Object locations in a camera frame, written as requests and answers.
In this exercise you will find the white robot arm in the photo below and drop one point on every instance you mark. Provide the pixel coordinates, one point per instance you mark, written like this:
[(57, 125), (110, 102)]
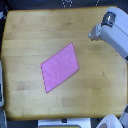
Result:
[(114, 30)]

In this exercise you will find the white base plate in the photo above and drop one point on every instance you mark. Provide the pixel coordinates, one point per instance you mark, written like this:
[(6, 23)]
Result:
[(81, 122)]

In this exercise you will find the grey left side fixture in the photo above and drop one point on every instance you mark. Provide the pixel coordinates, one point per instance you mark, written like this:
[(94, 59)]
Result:
[(3, 120)]

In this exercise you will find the pink cloth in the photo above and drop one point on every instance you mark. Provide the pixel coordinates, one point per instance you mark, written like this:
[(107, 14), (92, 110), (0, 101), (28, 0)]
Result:
[(59, 67)]

